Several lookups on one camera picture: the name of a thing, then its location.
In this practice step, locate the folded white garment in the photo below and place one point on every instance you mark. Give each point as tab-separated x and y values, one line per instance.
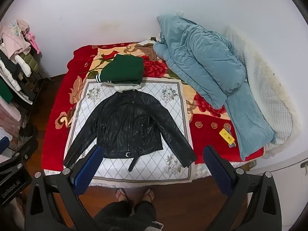
127	87

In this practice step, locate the folded green jacket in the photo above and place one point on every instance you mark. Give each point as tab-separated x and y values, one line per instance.
122	67

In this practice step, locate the white textured pillow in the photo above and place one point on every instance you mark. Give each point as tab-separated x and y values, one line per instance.
264	89

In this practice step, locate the clothes rack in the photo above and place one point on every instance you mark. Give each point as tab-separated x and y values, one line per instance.
26	89

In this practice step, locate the olive puffer garment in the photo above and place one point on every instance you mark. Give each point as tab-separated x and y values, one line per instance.
30	61

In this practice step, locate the person's foot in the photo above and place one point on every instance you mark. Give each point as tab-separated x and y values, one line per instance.
122	194
148	194

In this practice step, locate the pink hanger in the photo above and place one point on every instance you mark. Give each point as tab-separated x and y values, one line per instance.
33	42

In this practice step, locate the yellow power bank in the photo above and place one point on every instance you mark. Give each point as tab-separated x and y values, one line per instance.
226	136

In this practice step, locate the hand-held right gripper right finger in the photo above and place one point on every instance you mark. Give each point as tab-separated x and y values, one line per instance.
216	168

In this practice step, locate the white diamond-patterned mat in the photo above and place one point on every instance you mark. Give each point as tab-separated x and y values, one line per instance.
168	105

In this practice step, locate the red floral blanket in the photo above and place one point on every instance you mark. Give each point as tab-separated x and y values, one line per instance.
60	101

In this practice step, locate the hanging green garment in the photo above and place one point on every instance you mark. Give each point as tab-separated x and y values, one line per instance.
6	91

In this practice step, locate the black leather jacket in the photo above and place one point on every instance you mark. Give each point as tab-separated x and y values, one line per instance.
125	125

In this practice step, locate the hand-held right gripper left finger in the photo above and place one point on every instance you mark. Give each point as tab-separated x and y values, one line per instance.
86	168

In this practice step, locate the person's right foot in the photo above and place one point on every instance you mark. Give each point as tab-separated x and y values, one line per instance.
148	194

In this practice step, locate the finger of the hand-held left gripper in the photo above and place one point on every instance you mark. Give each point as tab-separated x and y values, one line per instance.
3	145

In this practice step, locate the person's dark trousers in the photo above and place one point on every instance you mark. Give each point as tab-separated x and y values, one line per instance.
120	214

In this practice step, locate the pink garment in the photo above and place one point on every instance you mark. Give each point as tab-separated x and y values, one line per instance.
14	41

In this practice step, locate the blue quilt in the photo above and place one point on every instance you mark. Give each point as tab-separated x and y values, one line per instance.
204	60

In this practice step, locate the person's left foot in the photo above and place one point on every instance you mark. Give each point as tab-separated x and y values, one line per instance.
122	194

